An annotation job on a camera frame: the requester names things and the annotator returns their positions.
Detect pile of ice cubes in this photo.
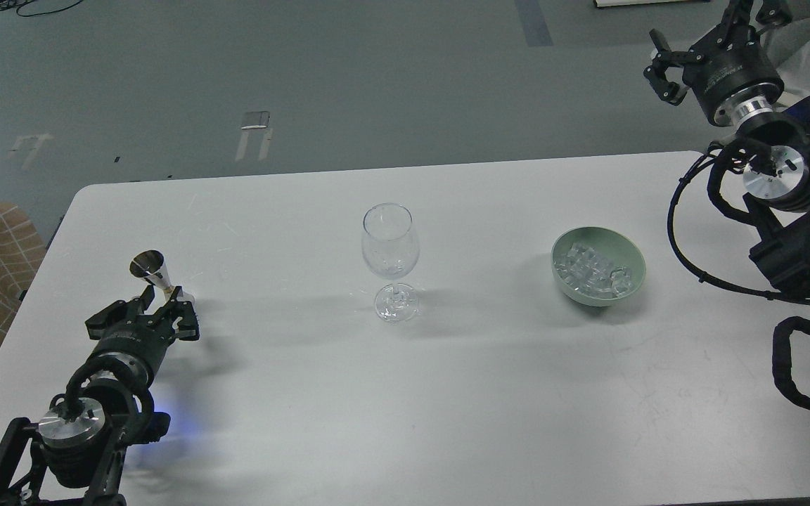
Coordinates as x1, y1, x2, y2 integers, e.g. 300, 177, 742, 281
553, 242, 637, 301

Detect metal floor plate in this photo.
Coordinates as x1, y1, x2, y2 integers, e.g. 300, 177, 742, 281
239, 111, 271, 131

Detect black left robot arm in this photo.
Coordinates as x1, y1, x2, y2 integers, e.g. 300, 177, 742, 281
0, 286, 200, 505

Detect clear wine glass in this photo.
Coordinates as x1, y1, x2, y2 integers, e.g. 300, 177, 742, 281
361, 202, 420, 323

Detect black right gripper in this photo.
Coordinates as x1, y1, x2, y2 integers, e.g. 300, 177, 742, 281
643, 0, 794, 127

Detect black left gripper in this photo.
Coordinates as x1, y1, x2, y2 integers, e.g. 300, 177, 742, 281
86, 286, 200, 384

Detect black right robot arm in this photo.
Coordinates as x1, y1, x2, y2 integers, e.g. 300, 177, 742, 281
643, 1, 810, 411

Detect green ceramic bowl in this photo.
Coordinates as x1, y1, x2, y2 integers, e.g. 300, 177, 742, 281
550, 226, 648, 308

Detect steel double jigger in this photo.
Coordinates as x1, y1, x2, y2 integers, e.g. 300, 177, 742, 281
129, 249, 195, 308

